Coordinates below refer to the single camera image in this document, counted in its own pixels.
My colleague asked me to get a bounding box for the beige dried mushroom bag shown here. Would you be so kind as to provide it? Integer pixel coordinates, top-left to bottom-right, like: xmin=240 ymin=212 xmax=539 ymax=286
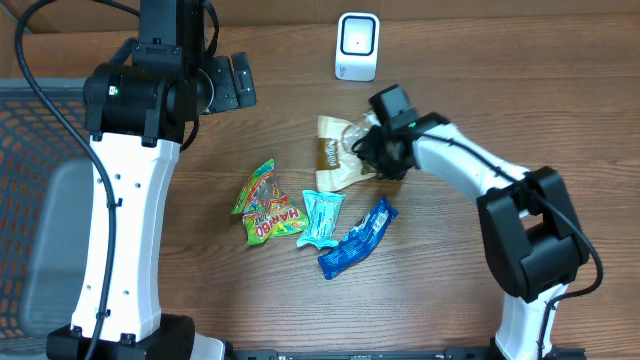
xmin=316 ymin=111 xmax=380 ymax=192

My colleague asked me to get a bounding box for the mint green tissue packet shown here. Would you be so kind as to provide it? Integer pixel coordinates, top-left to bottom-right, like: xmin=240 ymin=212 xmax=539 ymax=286
xmin=296 ymin=190 xmax=345 ymax=250

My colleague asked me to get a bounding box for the blue snack packet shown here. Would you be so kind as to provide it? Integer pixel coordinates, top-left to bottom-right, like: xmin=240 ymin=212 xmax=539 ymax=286
xmin=318 ymin=197 xmax=398 ymax=280

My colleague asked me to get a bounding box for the green Haribo gummy bag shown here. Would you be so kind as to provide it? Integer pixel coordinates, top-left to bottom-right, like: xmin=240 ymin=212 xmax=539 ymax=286
xmin=231 ymin=158 xmax=309 ymax=246

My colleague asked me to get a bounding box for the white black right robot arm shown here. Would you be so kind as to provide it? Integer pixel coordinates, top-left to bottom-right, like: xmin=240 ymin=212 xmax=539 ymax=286
xmin=352 ymin=85 xmax=604 ymax=359

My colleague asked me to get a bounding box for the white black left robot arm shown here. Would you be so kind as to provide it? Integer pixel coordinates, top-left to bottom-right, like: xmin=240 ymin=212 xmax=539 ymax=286
xmin=46 ymin=1 xmax=233 ymax=360

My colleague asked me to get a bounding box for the white barcode scanner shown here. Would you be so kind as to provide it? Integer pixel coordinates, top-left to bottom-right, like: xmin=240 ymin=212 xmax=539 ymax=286
xmin=335 ymin=12 xmax=380 ymax=82

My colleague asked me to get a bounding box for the grey plastic lattice basket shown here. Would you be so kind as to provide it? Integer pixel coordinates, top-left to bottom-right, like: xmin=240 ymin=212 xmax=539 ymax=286
xmin=1 ymin=79 xmax=93 ymax=359

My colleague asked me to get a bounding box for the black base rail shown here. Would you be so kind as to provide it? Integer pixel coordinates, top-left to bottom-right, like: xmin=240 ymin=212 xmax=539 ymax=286
xmin=229 ymin=347 xmax=587 ymax=360

